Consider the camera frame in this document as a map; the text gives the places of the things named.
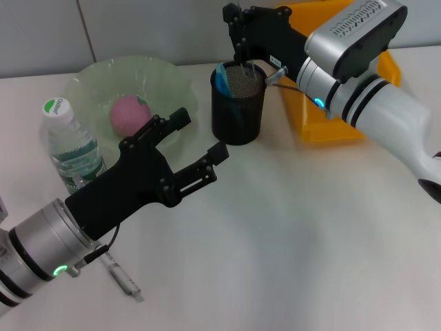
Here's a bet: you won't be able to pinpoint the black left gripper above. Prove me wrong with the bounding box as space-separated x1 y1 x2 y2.
64 107 231 242

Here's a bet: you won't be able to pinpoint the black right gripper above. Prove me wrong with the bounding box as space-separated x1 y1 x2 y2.
222 3 311 83

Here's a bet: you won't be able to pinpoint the blue scissors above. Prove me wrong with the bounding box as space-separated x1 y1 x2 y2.
214 61 236 99

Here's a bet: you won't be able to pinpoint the pink toy peach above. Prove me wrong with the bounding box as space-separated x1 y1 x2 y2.
109 95 153 139

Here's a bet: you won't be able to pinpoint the clear bottle with green label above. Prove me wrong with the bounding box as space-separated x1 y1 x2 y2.
41 97 108 196

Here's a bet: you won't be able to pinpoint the grey transparent pen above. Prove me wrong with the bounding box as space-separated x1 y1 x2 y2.
101 251 145 304

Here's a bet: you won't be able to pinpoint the black mesh pen holder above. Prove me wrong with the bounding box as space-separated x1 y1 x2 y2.
209 61 269 147

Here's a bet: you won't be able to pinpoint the green glass fruit plate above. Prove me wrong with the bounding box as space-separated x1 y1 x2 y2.
65 54 201 163

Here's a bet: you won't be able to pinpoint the yellow plastic bin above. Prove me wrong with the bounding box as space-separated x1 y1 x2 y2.
275 0 402 144

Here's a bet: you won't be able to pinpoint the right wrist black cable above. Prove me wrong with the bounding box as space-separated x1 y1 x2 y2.
264 66 313 97

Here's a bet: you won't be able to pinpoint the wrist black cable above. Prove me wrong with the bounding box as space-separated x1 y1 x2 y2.
264 66 313 97
68 223 121 277

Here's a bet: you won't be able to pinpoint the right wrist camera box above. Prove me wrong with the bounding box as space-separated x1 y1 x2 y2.
305 0 408 83

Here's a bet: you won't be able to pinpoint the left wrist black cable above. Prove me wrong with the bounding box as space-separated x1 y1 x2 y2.
68 223 121 277

